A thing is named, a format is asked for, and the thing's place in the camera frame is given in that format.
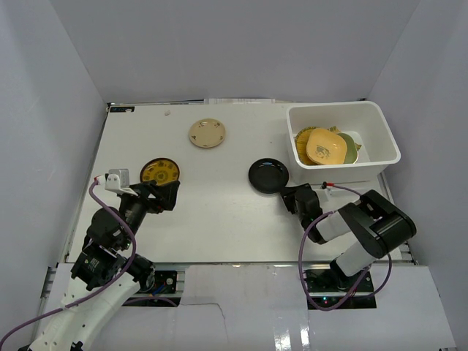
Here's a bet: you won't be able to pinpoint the black round plate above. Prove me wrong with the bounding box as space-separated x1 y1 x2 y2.
248 158 289 195

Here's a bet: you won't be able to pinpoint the round bamboo plate green rim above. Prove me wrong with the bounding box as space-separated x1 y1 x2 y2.
295 127 316 166

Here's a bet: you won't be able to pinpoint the yellow square panda plate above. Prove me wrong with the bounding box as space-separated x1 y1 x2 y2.
306 128 347 165

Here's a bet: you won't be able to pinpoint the green square panda plate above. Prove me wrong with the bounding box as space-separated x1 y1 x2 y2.
344 148 358 164

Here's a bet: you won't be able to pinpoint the rectangular bamboo tray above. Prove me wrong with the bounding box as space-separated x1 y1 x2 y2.
328 126 362 151

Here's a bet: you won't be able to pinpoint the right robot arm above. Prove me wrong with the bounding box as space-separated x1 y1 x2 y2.
280 182 417 292

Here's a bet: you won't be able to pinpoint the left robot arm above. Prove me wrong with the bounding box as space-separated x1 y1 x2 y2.
25 174 180 350

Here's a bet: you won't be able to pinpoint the white plastic bin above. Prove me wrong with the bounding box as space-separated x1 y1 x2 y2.
286 101 401 184

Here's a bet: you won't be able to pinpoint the brown yellow patterned plate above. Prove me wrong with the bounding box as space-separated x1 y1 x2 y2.
140 157 180 185

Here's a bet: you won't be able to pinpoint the beige round plate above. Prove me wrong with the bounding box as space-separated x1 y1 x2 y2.
189 118 227 148

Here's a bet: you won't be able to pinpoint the papers behind table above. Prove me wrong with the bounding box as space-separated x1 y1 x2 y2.
203 98 290 105

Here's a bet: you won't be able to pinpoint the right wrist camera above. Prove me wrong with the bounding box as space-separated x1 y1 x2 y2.
315 181 333 203

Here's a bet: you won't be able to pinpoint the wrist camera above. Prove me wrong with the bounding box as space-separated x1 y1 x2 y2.
94 169 137 195
315 181 333 203

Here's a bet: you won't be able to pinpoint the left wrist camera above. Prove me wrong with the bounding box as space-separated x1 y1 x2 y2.
94 169 137 195

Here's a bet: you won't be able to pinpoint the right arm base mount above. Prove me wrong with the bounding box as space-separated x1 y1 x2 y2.
304 268 377 310

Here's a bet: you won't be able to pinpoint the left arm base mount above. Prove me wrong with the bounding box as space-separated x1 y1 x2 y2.
124 271 181 307

